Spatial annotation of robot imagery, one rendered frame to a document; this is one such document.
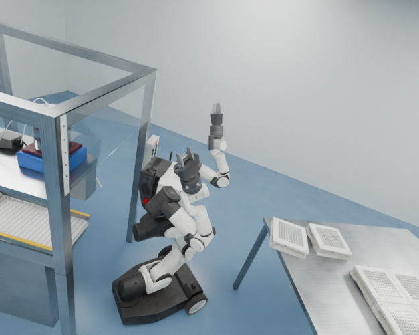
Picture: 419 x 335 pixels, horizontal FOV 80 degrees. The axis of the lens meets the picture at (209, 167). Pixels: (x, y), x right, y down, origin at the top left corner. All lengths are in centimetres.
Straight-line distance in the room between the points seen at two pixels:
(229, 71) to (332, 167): 237
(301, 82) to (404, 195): 250
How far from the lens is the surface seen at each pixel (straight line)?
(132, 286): 206
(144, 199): 149
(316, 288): 178
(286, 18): 425
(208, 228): 120
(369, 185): 497
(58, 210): 119
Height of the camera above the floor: 209
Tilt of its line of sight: 31 degrees down
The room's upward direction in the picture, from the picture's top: 17 degrees clockwise
